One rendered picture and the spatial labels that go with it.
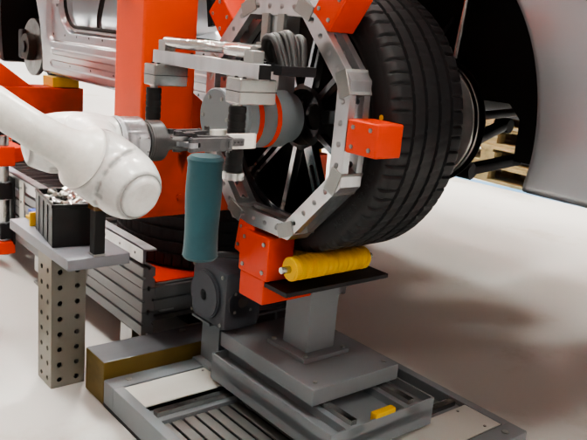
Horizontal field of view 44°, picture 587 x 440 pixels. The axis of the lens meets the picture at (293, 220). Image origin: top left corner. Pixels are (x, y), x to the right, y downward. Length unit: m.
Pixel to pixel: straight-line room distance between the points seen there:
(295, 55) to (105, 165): 0.54
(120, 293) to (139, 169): 1.28
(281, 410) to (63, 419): 0.60
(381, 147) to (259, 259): 0.47
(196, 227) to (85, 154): 0.71
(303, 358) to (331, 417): 0.19
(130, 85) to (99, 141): 0.91
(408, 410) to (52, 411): 0.95
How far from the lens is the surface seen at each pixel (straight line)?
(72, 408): 2.13
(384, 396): 1.92
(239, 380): 1.96
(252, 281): 1.79
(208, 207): 1.75
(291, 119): 1.66
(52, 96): 3.94
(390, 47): 1.56
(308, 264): 1.69
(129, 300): 2.29
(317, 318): 1.91
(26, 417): 2.11
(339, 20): 1.55
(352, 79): 1.49
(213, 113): 1.63
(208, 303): 2.03
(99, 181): 1.10
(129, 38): 2.01
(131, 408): 1.97
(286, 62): 1.46
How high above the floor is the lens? 1.04
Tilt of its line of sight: 14 degrees down
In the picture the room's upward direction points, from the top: 5 degrees clockwise
